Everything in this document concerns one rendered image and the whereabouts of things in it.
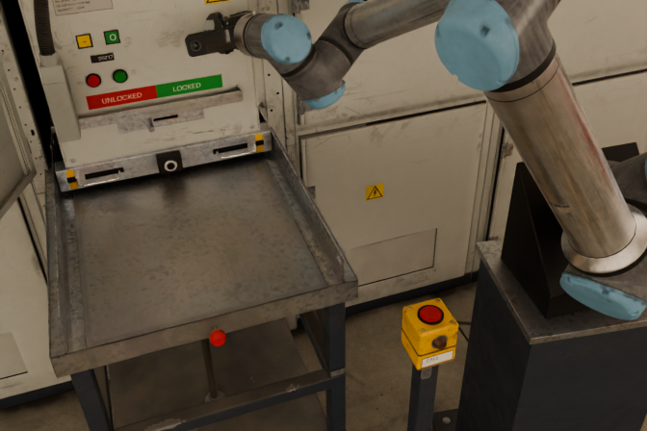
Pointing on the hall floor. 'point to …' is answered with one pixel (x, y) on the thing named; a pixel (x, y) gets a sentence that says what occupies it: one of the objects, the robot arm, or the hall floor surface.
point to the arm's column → (548, 375)
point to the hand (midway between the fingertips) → (204, 31)
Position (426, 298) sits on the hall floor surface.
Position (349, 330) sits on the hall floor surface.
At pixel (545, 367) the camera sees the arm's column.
